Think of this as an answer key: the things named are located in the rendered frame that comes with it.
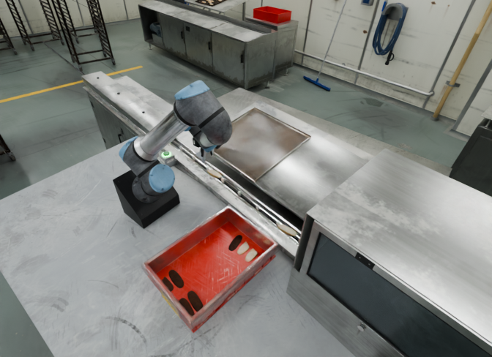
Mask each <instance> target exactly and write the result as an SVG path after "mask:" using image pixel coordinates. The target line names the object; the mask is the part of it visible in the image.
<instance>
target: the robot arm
mask: <svg viewBox="0 0 492 357"><path fill-rule="evenodd" d="M174 97H175V99H176V101H175V103H174V105H173V110H172V111H171V112H170V113H169V114H168V115H167V116H166V117H165V118H164V119H163V120H162V121H160V122H159V123H158V124H157V125H156V126H155V127H154V128H153V129H152V130H151V131H150V132H149V133H147V134H146V135H145V136H144V137H138V136H135V137H134V138H131V139H130V140H128V141H127V142H126V143H125V144H124V145H123V146H122V147H121V149H120V150H119V156H120V157H121V158H122V161H123V162H125V163H126V165H127V166H128V167H129V168H130V169H131V170H132V172H134V174H135V175H136V176H137V177H136V178H135V180H134V181H133V185H132V190H133V194H134V196H135V197H136V198H137V199H138V200H140V201H141V202H144V203H153V202H155V201H157V200H159V199H160V198H161V197H162V195H163V193H164V192H167V191H168V190H169V189H170V188H172V186H173V185H174V182H175V175H174V172H173V170H172V169H171V168H170V167H169V166H167V165H164V164H162V163H161V162H160V161H159V160H158V159H157V158H158V156H159V151H161V150H162V149H163V148H164V147H166V146H167V145H168V144H169V143H170V142H171V141H172V140H173V139H175V138H176V137H177V136H178V135H180V134H181V133H182V132H183V131H185V132H186V131H189V132H190V134H191V135H192V136H193V145H194V146H196V147H198V148H200V147H201V148H200V150H199V152H196V156H197V157H199V158H200V159H201V161H202V163H203V164H204V163H205V161H206V153H208V152H210V154H211V156H212V155H213V151H214V148H216V149H219V148H220V147H221V146H222V145H223V144H224V143H227V142H228V141H229V139H230V137H231V134H232V123H231V119H230V116H229V114H228V112H227V111H226V110H225V108H224V107H223V106H222V105H221V104H220V102H219V101H218V100H217V98H216V97H215V95H214V94H213V93H212V92H211V91H210V88H209V87H207V85H206V84H205V83H204V82H203V81H202V80H197V81H196V82H194V83H191V84H190V85H189V86H186V87H185V88H183V89H182V90H181V91H179V92H177V93H176V94H175V95H174ZM194 141H195V144H194Z"/></svg>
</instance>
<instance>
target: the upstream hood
mask: <svg viewBox="0 0 492 357"><path fill-rule="evenodd" d="M81 78H82V79H83V82H84V83H85V84H86V85H87V86H88V87H90V88H91V89H92V90H94V91H95V92H96V93H97V94H99V95H100V96H101V97H102V98H103V99H104V100H106V101H107V102H108V103H109V104H111V105H112V106H113V107H115V109H117V110H118V111H119V112H120V113H121V114H123V115H124V116H125V117H127V118H128V119H129V120H130V121H131V122H132V123H134V124H135V125H136V126H137V127H139V128H140V129H141V130H142V131H144V132H145V133H146V134H147V133H149V132H150V131H151V130H152V129H153V128H154V127H155V126H156V125H157V124H158V123H159V122H160V121H162V120H163V119H164V118H165V116H164V115H163V114H161V113H159V112H158V111H157V110H155V109H154V108H153V107H151V106H150V105H148V104H147V103H145V102H144V101H143V100H141V99H140V98H138V97H137V96H135V95H134V94H133V93H131V92H130V91H128V90H127V89H126V88H124V87H123V86H121V85H120V84H118V83H117V82H116V81H115V80H113V79H112V78H110V77H108V76H107V75H106V74H105V73H103V72H101V71H100V72H95V73H92V74H88V75H82V76H81Z"/></svg>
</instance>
